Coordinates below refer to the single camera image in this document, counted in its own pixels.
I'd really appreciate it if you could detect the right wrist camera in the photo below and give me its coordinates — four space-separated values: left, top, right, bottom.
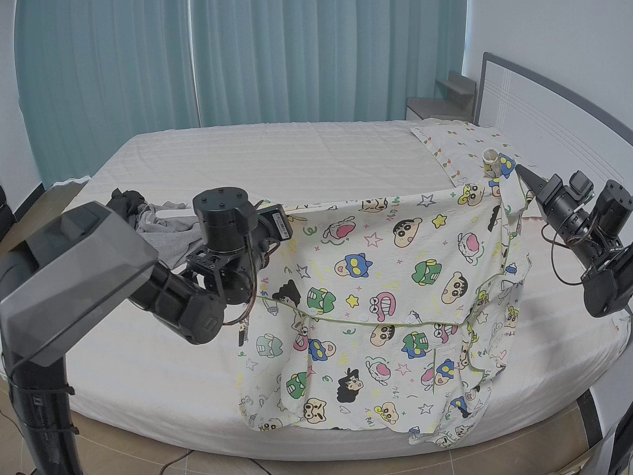
568 170 595 202

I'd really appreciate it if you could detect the black cable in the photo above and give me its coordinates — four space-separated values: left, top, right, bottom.
541 225 594 286

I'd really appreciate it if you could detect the black garment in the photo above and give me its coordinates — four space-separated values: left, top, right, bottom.
108 188 149 226

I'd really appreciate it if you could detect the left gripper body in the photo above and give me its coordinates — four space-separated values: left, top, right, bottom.
252 202 296 248

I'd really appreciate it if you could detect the blue-green curtain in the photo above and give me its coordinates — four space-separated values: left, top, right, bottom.
15 0 198 189
190 0 468 130

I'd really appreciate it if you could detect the white printed pillow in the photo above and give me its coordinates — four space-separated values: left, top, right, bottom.
410 118 545 216

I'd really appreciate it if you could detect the white printed pyjama top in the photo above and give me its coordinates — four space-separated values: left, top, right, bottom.
233 149 534 436

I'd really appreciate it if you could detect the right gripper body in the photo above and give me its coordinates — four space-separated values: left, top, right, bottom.
535 176 579 226

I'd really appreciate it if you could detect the grey garment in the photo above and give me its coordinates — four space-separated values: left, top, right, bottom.
134 203 203 268

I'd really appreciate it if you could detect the bed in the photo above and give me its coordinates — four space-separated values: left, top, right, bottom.
49 51 633 459

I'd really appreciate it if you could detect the grey bedside table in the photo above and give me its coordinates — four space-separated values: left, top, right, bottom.
406 71 478 120

